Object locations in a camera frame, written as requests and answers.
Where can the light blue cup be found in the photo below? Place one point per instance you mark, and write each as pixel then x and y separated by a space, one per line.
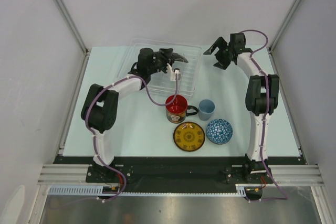
pixel 206 109

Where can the clear plastic dish rack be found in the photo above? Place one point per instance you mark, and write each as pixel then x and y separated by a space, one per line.
pixel 160 82

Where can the yellow round patterned plate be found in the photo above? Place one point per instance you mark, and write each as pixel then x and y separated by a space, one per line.
pixel 189 136

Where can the blue white patterned bowl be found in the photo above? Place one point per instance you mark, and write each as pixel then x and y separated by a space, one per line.
pixel 219 131

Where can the red black mug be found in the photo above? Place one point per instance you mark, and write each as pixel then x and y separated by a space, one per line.
pixel 177 109

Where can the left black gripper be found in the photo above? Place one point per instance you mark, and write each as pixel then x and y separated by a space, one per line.
pixel 167 52

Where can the aluminium frame rail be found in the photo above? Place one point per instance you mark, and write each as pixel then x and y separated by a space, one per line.
pixel 284 175

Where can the slotted cable duct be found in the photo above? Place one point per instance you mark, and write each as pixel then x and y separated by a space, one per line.
pixel 102 191

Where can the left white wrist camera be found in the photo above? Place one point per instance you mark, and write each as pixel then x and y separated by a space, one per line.
pixel 174 74

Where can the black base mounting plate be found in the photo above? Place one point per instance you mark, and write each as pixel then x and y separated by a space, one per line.
pixel 231 170

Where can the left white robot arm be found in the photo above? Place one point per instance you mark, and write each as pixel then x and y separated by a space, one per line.
pixel 99 110

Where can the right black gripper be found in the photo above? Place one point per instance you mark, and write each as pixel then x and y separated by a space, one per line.
pixel 221 43

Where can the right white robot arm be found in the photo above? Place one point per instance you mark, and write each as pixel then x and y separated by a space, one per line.
pixel 262 95

